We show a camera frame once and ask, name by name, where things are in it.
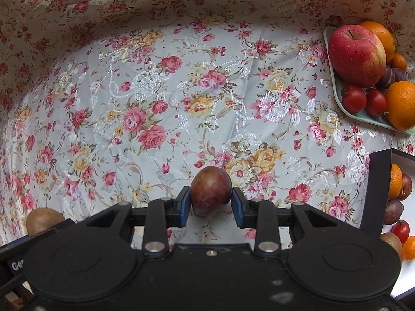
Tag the pale green tray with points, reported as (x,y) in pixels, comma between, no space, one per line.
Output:
(373,120)

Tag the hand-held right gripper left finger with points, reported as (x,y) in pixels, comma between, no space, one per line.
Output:
(184,209)

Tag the small tangerine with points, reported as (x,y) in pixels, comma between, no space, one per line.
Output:
(409,248)
(399,62)

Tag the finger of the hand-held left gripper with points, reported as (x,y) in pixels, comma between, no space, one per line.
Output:
(48,231)

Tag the dark blue box white inside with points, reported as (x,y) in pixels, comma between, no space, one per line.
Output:
(373,194)

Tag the red apple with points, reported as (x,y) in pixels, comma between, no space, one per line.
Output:
(356,55)

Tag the stemmed mandarin orange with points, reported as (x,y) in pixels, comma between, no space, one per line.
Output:
(395,181)

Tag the red cherry tomato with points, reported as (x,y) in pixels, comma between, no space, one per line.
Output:
(354,98)
(376,103)
(401,230)

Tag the brown kiwi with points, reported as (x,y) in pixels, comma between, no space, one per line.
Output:
(390,242)
(42,220)

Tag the floral tablecloth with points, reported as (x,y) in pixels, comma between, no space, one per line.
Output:
(162,87)

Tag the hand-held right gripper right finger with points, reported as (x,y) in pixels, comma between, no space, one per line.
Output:
(238,209)

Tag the knobbed large orange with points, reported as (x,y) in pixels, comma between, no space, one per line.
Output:
(402,105)

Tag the large round orange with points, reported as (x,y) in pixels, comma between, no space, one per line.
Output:
(384,37)

